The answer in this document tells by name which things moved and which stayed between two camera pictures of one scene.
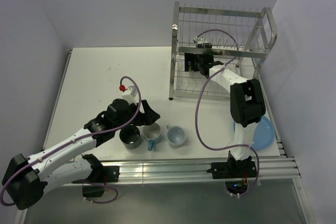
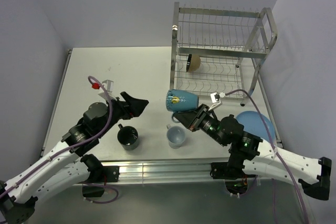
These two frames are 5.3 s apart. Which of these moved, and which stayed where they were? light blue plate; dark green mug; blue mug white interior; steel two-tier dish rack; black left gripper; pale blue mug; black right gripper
Moved: blue mug white interior; black left gripper; black right gripper
Stayed: dark green mug; pale blue mug; light blue plate; steel two-tier dish rack
